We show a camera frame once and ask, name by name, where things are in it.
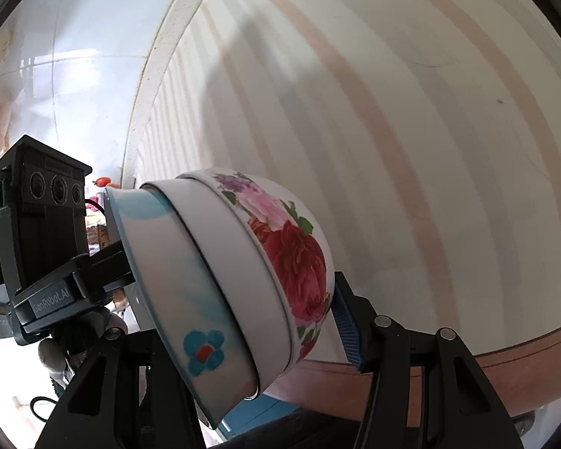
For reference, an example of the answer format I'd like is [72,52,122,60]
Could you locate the black cable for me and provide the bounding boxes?
[29,395,62,424]

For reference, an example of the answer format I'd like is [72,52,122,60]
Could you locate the white gloved hand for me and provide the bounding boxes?
[37,306,129,390]

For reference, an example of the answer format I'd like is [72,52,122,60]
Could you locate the white bowl with blue dots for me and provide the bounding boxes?
[106,187,258,428]

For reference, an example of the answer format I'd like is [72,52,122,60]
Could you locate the plain white bowl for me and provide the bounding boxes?
[145,178,293,390]

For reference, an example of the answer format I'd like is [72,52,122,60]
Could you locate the striped table mat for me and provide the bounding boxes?
[130,0,561,422]

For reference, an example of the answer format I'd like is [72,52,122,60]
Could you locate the rose pattern bowl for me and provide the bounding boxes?
[180,168,334,365]

